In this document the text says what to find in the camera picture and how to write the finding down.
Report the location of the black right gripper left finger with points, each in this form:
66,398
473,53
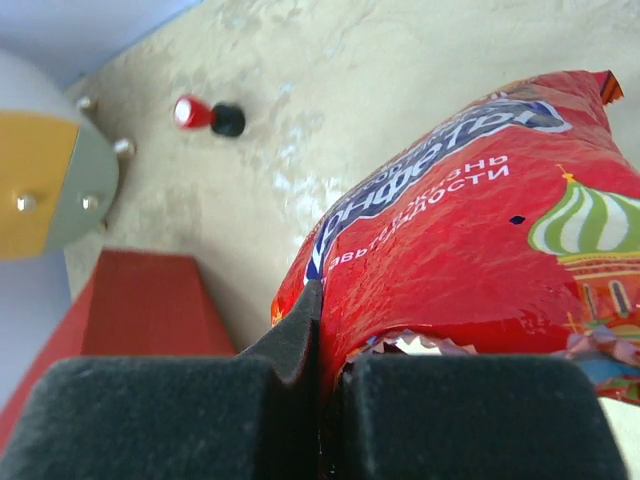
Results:
251,416

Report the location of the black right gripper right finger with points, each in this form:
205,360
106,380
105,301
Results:
473,417

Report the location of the red paper bag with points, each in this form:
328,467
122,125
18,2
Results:
134,304

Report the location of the red candy bag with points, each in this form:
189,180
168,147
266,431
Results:
510,228

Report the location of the white cylindrical toy drum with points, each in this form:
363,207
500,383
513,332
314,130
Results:
59,173

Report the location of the red black stamp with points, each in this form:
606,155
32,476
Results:
191,113

